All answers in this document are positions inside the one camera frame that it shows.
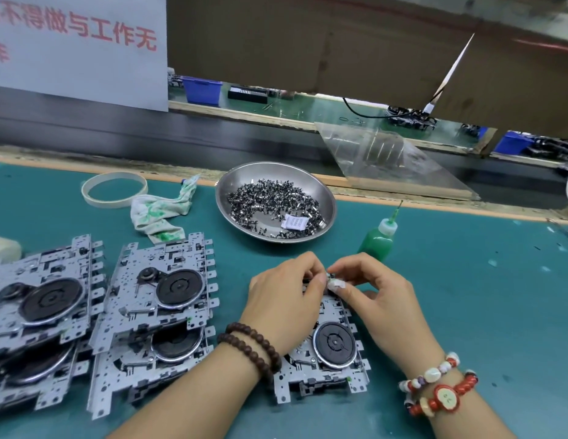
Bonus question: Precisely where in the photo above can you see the person's right hand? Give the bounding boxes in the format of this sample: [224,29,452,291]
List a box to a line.
[326,253,446,377]

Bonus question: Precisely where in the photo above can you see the person's left hand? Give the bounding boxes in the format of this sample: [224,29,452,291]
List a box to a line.
[240,251,329,359]

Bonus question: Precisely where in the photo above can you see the green glue squeeze bottle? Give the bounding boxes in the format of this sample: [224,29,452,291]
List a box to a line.
[358,200,405,264]

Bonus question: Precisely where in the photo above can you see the pile of small metal parts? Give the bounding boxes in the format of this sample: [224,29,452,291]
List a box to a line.
[226,178,328,240]

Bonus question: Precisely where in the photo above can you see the round metal bowl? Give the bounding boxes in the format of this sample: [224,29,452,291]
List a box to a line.
[214,160,339,245]

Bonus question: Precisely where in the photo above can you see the white green-stained cloth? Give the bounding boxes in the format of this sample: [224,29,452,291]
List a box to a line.
[129,173,202,246]

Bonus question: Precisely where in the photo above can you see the finished mechanisms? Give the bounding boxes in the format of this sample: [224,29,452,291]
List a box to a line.
[385,104,439,132]

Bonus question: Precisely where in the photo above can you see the black conveyor belt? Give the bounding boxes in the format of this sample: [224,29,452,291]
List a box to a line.
[0,84,568,212]

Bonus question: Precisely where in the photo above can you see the person's left forearm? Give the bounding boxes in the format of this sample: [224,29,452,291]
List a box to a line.
[108,343,267,439]

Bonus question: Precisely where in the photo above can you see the person's right forearm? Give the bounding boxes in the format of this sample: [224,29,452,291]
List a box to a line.
[412,390,518,439]

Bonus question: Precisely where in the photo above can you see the clear plastic sheet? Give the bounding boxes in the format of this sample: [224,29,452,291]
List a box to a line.
[315,120,481,202]

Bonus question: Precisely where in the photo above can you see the blue plastic bin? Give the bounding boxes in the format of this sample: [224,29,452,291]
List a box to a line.
[493,129,535,157]
[180,76,225,108]

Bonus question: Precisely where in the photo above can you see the black flat box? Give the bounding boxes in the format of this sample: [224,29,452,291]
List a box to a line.
[226,85,271,104]

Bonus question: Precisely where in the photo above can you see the brown cardboard panel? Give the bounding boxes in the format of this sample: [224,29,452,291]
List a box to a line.
[167,0,568,141]

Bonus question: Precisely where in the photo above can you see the white blue power strip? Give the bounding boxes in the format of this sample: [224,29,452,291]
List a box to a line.
[0,234,23,265]

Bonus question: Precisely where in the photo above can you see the white paper sign red text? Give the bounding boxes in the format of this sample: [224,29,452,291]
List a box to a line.
[0,0,170,113]

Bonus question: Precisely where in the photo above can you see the brown bead bracelet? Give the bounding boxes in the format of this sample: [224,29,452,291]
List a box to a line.
[217,321,283,379]

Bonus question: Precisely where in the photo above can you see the red white bead bracelet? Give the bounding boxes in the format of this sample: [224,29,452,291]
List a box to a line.
[397,351,480,419]

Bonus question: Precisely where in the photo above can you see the white tape ring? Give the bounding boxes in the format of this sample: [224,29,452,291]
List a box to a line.
[80,170,150,209]

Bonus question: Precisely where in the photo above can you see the red cord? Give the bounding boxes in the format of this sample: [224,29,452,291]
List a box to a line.
[511,35,568,57]

